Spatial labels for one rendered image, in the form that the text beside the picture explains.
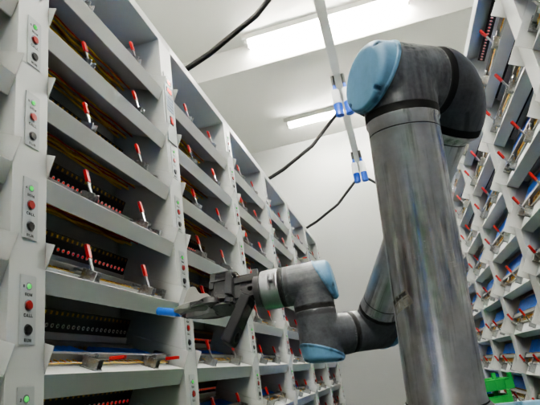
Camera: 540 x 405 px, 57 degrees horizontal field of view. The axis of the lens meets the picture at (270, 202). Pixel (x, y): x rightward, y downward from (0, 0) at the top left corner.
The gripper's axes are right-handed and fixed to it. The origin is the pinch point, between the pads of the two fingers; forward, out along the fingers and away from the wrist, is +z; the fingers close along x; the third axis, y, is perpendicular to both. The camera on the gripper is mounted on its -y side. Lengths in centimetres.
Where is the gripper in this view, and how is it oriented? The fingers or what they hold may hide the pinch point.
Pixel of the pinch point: (181, 314)
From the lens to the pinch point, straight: 120.9
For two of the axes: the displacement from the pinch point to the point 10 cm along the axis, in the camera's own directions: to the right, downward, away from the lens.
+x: -2.7, -5.5, -7.9
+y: -0.7, -8.1, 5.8
